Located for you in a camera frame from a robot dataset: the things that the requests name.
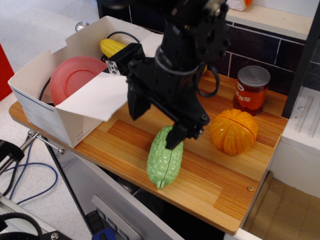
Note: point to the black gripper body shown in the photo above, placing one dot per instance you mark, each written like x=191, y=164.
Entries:
x=173, y=93

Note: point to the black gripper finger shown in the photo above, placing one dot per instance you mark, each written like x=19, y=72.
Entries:
x=175, y=136
x=138, y=103

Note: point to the white cardboard mask box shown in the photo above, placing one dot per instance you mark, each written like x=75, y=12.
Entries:
x=72, y=120

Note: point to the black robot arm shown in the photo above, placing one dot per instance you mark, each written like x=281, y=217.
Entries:
x=194, y=34

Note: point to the green toy bitter gourd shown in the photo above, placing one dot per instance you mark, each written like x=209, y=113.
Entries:
x=163, y=165

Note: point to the black aluminium extrusion block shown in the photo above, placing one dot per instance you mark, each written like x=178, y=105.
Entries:
x=118, y=64

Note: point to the orange toy pumpkin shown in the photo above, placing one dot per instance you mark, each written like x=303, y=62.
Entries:
x=233, y=131

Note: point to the yellow toy corn cob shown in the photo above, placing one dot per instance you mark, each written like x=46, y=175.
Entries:
x=110, y=47

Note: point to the pink plastic plate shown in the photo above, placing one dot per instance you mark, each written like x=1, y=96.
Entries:
x=72, y=74

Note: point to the orange beans can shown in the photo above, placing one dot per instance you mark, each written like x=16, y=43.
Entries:
x=251, y=89

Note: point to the silver round knob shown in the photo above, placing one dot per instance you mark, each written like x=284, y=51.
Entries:
x=81, y=25

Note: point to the red panel at left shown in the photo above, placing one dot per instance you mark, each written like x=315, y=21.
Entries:
x=6, y=72

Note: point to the wooden wall shelf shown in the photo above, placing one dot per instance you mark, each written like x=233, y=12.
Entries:
x=271, y=20

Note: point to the black vertical post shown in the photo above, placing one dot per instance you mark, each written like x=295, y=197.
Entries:
x=311, y=43

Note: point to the metal clamp with black handle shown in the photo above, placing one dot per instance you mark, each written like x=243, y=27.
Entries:
x=16, y=153

